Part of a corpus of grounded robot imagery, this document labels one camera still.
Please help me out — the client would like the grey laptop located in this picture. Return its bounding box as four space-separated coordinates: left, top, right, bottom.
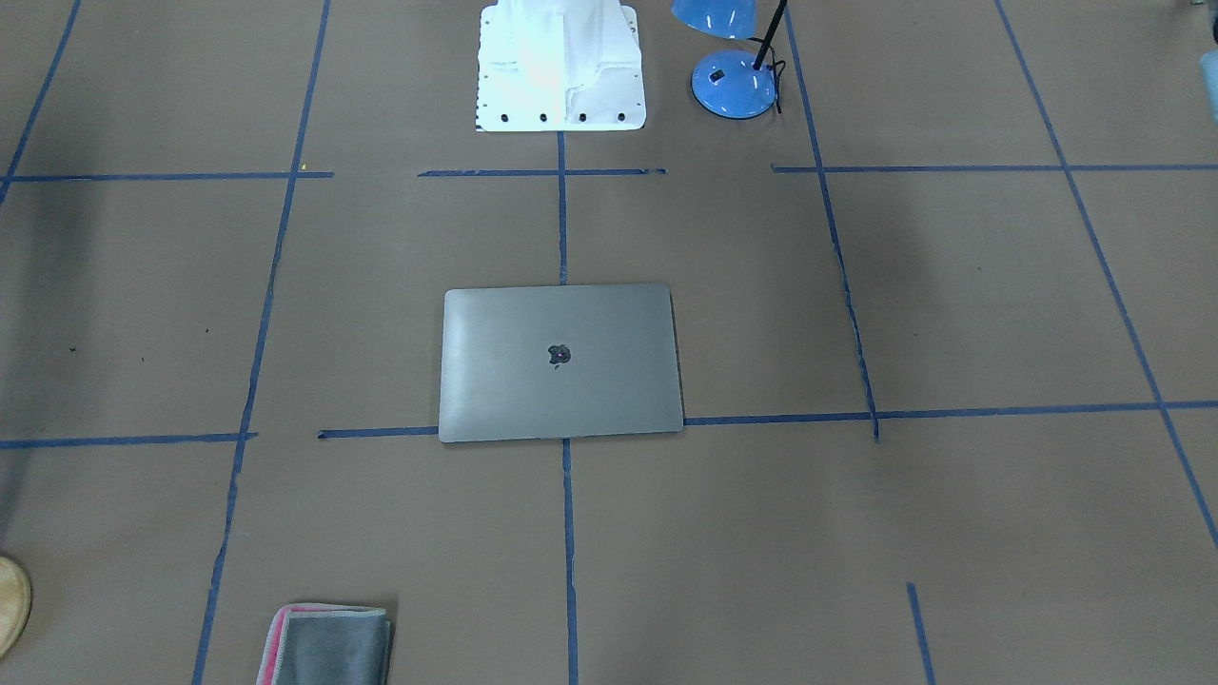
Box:
438 283 686 442

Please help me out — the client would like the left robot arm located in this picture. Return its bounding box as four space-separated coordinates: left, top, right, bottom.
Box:
1199 49 1218 121

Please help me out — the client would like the blue desk lamp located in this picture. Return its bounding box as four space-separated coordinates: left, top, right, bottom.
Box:
670 1 789 119

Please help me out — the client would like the folded grey pink cloth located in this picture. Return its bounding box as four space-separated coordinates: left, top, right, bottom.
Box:
255 603 392 684

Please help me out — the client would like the wooden mug tree stand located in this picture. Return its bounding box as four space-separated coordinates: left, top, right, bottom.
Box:
0 556 33 658

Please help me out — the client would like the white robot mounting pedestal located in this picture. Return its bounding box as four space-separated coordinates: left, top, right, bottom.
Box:
475 1 647 133

